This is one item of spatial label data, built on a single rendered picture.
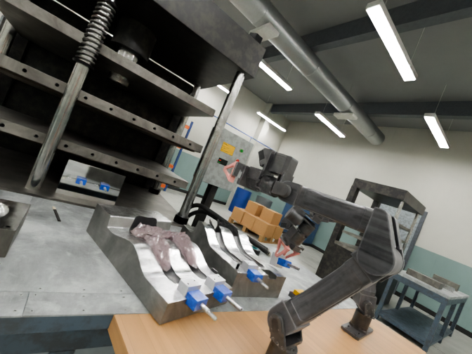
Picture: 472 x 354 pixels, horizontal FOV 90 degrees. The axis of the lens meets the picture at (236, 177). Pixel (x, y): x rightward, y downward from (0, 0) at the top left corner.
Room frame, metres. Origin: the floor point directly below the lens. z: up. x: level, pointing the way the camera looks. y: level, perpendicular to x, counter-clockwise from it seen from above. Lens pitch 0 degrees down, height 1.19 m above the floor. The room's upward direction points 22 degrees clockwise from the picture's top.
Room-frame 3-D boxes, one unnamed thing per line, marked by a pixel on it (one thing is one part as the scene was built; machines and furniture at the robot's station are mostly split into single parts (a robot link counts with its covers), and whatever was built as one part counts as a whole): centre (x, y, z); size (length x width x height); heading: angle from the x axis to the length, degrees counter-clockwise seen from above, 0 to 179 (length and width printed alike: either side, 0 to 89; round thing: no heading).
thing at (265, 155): (0.75, -0.07, 1.25); 0.07 x 0.06 x 0.11; 133
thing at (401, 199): (4.74, -3.07, 1.03); 1.54 x 0.94 x 2.06; 128
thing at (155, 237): (0.81, 0.15, 0.90); 0.26 x 0.18 x 0.08; 52
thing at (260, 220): (6.14, -0.95, 0.37); 1.20 x 0.82 x 0.74; 46
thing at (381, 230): (0.56, -0.25, 1.17); 0.30 x 0.09 x 0.12; 43
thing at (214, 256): (1.08, -0.09, 0.87); 0.50 x 0.26 x 0.14; 35
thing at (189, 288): (0.60, -0.03, 0.86); 0.13 x 0.05 x 0.05; 52
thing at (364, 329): (0.96, -0.69, 0.84); 0.20 x 0.07 x 0.08; 133
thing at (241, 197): (8.42, -0.46, 0.44); 0.59 x 0.59 x 0.88
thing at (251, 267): (0.82, -0.20, 0.89); 0.13 x 0.05 x 0.05; 35
